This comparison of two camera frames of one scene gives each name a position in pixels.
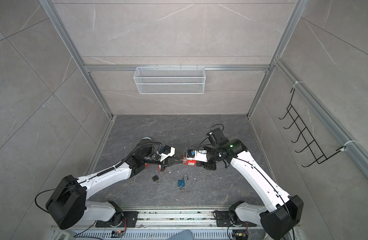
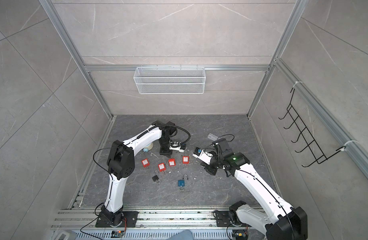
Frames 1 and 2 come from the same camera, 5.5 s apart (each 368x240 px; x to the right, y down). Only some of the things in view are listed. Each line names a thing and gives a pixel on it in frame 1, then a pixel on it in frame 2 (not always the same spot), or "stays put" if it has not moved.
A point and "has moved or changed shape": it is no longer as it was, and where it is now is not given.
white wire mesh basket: x=169 y=80 stays put
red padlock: x=191 y=162 has moved or changed shape
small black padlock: x=155 y=177 stays put
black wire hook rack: x=313 y=148 stays put
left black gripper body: x=155 y=158 → x=166 y=144
